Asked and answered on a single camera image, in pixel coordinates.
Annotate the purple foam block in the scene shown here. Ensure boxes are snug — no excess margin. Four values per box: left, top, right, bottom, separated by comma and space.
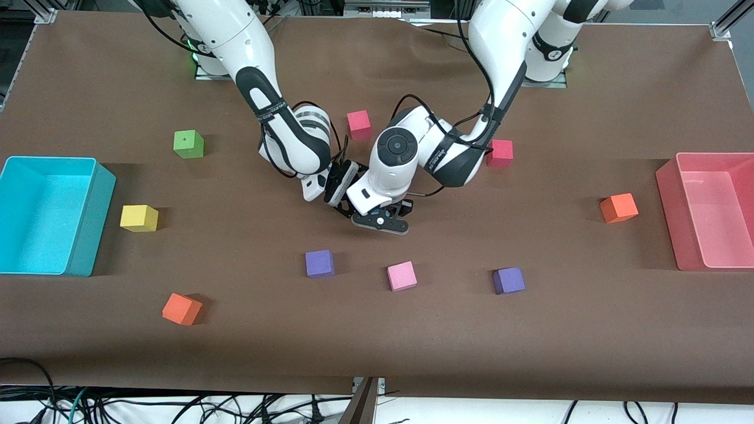
492, 267, 526, 295
305, 250, 335, 279

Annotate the pink foam block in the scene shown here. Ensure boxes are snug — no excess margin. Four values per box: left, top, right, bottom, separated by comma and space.
387, 261, 418, 292

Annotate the red foam block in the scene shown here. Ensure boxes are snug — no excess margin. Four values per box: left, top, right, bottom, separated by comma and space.
487, 139, 514, 169
346, 110, 373, 141

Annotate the brown table cover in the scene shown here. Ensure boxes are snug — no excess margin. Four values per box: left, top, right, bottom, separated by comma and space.
0, 12, 754, 406

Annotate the green foam block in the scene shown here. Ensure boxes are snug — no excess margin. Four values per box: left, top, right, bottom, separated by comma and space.
173, 130, 205, 160

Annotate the orange foam block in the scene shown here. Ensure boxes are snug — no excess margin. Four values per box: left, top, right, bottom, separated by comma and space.
599, 193, 639, 224
161, 292, 203, 326

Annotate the gray metal rack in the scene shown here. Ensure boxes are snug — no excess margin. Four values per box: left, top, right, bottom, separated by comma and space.
343, 0, 432, 19

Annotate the yellow foam block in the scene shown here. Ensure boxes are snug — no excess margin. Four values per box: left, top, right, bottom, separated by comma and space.
120, 204, 159, 233

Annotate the pink plastic bin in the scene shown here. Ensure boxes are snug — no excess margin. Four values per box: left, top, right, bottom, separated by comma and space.
656, 152, 754, 272

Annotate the cyan plastic bin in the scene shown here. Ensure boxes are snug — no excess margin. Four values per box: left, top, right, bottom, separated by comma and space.
0, 155, 117, 277

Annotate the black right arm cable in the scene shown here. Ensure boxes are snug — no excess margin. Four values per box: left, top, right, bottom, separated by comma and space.
138, 0, 354, 180

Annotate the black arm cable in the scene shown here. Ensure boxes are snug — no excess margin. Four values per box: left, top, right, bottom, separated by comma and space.
399, 0, 501, 198
138, 0, 354, 180

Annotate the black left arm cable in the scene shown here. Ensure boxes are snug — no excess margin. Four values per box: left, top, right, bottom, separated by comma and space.
399, 0, 501, 198

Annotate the black base power cable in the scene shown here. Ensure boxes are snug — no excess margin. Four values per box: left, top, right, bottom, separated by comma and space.
406, 16, 472, 41

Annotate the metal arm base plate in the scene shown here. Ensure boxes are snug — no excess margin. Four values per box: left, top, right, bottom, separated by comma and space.
521, 74, 569, 89
194, 56, 232, 81

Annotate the metal table bracket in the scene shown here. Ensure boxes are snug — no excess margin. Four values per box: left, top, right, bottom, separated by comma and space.
339, 377, 386, 424

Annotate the teal floor cable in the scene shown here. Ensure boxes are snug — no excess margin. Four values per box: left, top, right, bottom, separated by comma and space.
68, 387, 90, 424

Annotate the aluminium frame rail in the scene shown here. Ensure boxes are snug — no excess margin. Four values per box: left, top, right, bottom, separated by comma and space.
710, 0, 754, 41
0, 9, 58, 112

